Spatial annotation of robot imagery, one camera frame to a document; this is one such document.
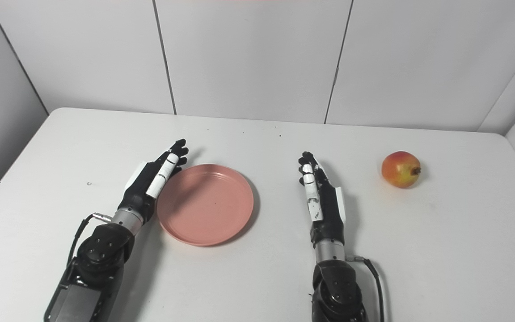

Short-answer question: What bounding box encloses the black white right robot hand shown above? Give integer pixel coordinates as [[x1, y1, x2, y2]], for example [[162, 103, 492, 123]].
[[298, 151, 347, 249]]

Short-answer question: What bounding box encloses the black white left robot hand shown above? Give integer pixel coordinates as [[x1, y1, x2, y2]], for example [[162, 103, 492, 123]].
[[118, 139, 190, 224]]

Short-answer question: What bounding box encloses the pink round plate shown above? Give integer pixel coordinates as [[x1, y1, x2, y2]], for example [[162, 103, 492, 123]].
[[156, 164, 254, 247]]

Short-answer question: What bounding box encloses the red yellow pomegranate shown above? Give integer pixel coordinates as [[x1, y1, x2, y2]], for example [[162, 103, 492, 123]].
[[381, 151, 422, 189]]

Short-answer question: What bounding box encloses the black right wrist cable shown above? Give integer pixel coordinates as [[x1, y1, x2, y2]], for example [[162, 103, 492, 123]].
[[346, 254, 386, 322]]

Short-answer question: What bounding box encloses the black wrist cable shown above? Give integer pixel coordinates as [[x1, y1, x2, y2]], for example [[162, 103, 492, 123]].
[[66, 213, 113, 270], [346, 254, 386, 322]]

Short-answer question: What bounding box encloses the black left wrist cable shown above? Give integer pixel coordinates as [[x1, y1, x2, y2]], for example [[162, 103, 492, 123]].
[[66, 213, 113, 270]]

